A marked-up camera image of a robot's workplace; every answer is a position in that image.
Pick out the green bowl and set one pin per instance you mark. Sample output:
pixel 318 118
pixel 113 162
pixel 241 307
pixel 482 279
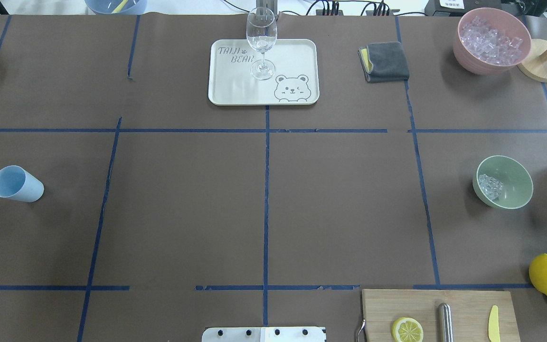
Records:
pixel 518 185

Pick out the light blue plastic cup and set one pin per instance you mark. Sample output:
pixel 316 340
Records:
pixel 19 185

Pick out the clear ice cubes pile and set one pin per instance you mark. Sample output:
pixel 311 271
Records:
pixel 491 187

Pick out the pink bowl with ice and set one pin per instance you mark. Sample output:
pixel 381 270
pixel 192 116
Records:
pixel 490 41

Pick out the blue bowl with fork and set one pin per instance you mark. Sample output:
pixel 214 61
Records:
pixel 117 7

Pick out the wooden cutting board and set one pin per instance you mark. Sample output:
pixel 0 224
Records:
pixel 469 311

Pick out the yellow plastic knife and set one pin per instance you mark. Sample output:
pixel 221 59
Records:
pixel 494 324

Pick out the grey folded cloth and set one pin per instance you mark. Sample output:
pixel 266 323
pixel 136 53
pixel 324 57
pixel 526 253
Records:
pixel 384 62

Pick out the lemon half slice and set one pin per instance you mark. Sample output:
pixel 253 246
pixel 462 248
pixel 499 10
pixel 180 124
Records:
pixel 406 329

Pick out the cream bear tray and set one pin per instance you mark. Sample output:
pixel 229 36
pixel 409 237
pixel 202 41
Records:
pixel 295 82

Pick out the clear wine glass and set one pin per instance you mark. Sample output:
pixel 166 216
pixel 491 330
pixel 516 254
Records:
pixel 261 34

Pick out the steel knife handle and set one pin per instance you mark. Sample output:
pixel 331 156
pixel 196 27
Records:
pixel 445 323

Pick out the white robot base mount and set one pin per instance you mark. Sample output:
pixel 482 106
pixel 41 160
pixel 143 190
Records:
pixel 265 334

